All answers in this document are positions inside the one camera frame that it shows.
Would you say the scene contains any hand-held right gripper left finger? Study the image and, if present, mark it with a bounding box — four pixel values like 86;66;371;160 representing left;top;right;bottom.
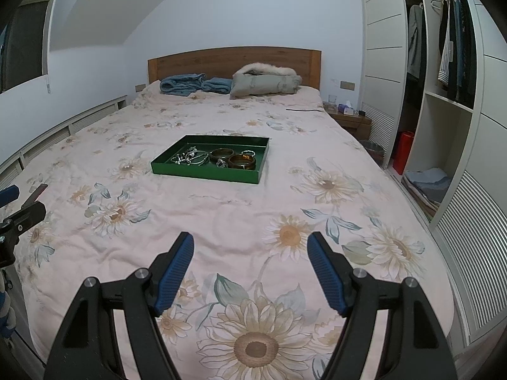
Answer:
43;231;195;380

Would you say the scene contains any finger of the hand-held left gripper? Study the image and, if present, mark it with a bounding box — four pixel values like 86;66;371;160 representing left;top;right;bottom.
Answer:
0;185;20;209
0;184;48;242

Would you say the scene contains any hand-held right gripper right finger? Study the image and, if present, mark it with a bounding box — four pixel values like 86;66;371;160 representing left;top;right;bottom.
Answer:
307;231;458;380

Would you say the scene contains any silver chain necklace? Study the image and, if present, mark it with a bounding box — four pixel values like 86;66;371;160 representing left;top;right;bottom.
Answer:
170;145;199;166

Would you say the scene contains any green tray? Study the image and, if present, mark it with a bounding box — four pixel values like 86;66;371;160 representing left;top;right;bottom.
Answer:
151;135;272;186

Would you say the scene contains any floral bed sheet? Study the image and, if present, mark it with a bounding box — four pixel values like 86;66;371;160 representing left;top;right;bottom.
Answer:
0;86;454;380

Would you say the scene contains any white slatted radiator cover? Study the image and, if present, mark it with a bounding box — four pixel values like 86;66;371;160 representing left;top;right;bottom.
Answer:
0;95;128;187

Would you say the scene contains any mesh wastebasket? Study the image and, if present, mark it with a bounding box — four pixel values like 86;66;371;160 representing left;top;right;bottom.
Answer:
360;139;384;167

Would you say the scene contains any pile of folded clothes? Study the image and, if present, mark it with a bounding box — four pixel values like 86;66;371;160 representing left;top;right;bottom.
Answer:
401;168;452;219

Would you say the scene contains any red box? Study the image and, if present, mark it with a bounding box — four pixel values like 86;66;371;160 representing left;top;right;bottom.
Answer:
392;130;415;175

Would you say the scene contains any wooden nightstand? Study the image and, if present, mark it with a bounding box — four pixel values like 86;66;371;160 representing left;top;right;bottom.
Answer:
323;101;372;140

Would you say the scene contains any window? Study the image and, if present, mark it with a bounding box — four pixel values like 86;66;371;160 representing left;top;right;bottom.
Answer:
0;0;56;92

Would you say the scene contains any blue folded blanket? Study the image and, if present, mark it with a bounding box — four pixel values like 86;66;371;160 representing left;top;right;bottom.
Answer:
201;77;234;95
159;73;207;97

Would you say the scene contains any grey fur-trimmed jacket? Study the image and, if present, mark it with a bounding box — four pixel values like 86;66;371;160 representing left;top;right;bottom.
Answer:
230;62;303;100

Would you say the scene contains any wooden headboard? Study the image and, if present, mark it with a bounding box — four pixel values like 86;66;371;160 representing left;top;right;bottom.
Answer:
147;47;322;88

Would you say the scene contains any white wardrobe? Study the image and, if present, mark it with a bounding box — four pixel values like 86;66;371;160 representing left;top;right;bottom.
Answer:
358;0;507;346

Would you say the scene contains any grey hanging garment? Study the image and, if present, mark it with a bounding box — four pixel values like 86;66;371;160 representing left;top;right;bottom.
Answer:
407;3;427;80

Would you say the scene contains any row of hanging clothes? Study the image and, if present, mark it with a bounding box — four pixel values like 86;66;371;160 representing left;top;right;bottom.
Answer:
437;0;476;102

